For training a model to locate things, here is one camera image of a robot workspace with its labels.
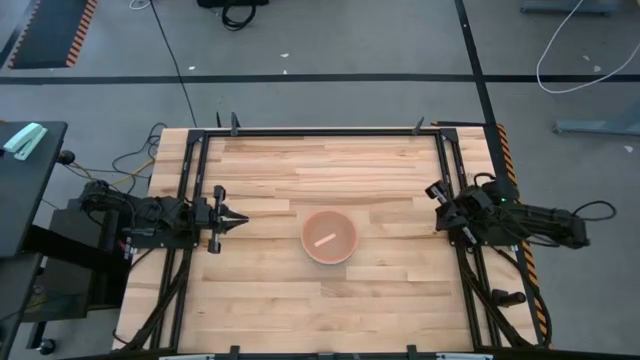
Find black cable bundle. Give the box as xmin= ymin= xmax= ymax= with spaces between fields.
xmin=119 ymin=247 xmax=194 ymax=351
xmin=459 ymin=244 xmax=554 ymax=349

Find black box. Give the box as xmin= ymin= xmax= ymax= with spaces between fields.
xmin=196 ymin=0 xmax=270 ymax=8

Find grey desk foot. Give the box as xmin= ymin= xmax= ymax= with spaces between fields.
xmin=519 ymin=0 xmax=619 ymax=16
xmin=552 ymin=97 xmax=640 ymax=136

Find black orange hazard tape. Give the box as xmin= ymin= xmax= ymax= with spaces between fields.
xmin=496 ymin=123 xmax=554 ymax=349

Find yellow cable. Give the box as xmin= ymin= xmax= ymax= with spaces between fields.
xmin=74 ymin=158 xmax=156 ymax=189

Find coiled black cable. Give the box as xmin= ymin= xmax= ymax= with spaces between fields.
xmin=221 ymin=0 xmax=257 ymax=32

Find black orange-edged floor mat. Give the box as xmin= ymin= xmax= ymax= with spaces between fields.
xmin=7 ymin=0 xmax=99 ymax=70

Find black equipment cart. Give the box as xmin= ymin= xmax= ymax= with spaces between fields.
xmin=22 ymin=194 xmax=141 ymax=324

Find black aluminium table frame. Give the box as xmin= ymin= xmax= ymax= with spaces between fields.
xmin=149 ymin=127 xmax=501 ymax=354

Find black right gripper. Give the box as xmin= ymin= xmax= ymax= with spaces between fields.
xmin=425 ymin=180 xmax=494 ymax=246

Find long black floor cable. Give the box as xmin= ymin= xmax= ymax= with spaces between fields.
xmin=148 ymin=0 xmax=199 ymax=129

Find black frame knob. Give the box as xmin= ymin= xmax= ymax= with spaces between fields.
xmin=491 ymin=288 xmax=528 ymax=307

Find long white cable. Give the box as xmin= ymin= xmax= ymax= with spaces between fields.
xmin=535 ymin=0 xmax=640 ymax=95

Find mint green stapler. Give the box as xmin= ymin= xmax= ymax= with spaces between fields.
xmin=2 ymin=122 xmax=49 ymax=162

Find white light bar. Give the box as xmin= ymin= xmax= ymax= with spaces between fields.
xmin=435 ymin=352 xmax=494 ymax=360
xmin=158 ymin=352 xmax=216 ymax=360

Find black desk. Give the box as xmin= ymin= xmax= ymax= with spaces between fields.
xmin=0 ymin=252 xmax=44 ymax=360

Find black side table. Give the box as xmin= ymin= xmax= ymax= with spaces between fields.
xmin=0 ymin=120 xmax=69 ymax=259

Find thin black cable loops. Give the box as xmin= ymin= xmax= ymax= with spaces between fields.
xmin=110 ymin=122 xmax=169 ymax=197

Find orange bowl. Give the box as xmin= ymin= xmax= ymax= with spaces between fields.
xmin=300 ymin=209 xmax=360 ymax=266

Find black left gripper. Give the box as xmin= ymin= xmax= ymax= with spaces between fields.
xmin=192 ymin=185 xmax=250 ymax=255

